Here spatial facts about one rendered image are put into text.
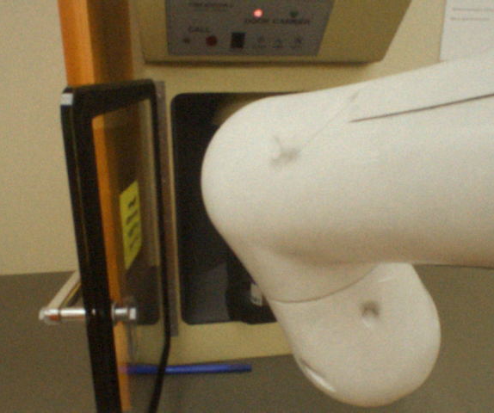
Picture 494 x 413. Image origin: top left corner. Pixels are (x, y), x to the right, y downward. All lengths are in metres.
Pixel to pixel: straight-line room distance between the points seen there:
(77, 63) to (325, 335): 0.40
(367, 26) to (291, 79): 0.12
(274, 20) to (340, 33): 0.09
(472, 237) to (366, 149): 0.05
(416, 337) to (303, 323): 0.07
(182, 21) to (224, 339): 0.48
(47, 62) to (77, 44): 0.55
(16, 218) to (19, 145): 0.17
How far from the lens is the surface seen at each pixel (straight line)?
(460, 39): 1.26
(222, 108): 0.70
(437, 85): 0.19
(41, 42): 1.09
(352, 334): 0.29
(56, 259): 1.19
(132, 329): 0.41
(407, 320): 0.31
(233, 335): 0.75
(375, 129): 0.19
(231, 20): 0.56
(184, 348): 0.76
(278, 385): 0.73
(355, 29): 0.61
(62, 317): 0.42
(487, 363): 0.87
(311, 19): 0.58
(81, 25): 0.55
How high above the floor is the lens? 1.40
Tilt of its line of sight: 17 degrees down
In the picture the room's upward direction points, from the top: straight up
